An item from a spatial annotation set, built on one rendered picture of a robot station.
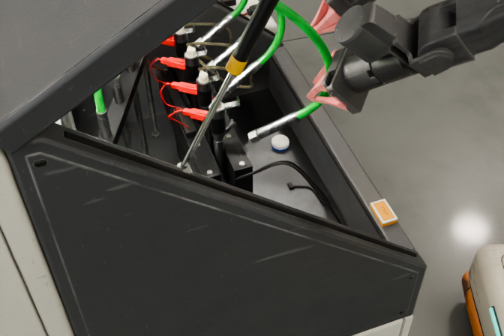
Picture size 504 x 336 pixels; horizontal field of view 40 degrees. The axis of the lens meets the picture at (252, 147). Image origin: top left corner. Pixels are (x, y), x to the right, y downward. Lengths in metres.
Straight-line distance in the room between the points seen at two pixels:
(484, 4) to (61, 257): 0.61
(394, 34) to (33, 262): 0.54
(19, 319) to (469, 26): 0.68
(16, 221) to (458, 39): 0.57
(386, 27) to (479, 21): 0.12
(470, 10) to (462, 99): 2.11
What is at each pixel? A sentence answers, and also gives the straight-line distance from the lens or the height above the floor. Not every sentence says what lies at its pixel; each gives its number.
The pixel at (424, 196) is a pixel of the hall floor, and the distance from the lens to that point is 2.61.
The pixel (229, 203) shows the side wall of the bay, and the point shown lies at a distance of 0.88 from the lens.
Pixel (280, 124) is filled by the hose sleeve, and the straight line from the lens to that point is 1.14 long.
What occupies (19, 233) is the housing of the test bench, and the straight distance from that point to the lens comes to 0.83.
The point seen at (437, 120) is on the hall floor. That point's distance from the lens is 2.90.
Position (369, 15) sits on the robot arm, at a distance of 0.93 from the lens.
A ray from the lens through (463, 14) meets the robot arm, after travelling 0.93.
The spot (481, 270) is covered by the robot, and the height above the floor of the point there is 0.25.
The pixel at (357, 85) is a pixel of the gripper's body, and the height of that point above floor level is 1.28.
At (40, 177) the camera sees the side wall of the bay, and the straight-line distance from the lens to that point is 0.76.
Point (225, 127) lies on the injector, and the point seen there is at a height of 1.05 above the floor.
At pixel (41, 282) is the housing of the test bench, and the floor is 1.22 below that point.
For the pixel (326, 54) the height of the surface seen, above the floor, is 1.29.
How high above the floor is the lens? 1.94
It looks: 46 degrees down
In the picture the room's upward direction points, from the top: 1 degrees counter-clockwise
